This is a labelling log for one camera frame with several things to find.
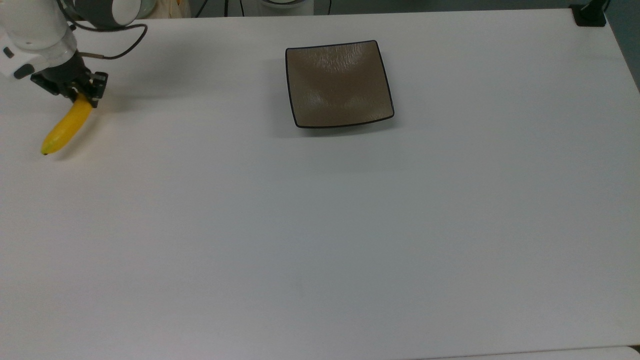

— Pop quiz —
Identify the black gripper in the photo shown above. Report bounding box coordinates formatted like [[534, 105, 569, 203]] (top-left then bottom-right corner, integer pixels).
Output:
[[30, 51, 109, 109]]

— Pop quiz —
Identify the yellow banana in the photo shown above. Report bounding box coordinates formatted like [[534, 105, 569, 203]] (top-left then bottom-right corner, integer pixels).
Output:
[[41, 92, 95, 156]]

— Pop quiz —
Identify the brown square ceramic plate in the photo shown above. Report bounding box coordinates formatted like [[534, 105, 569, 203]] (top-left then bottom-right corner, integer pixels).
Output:
[[285, 40, 395, 129]]

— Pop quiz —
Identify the beige bag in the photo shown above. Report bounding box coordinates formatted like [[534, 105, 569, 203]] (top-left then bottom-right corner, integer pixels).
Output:
[[147, 0, 193, 20]]

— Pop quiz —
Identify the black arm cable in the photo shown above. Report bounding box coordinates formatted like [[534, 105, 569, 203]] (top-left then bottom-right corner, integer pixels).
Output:
[[57, 0, 149, 61]]

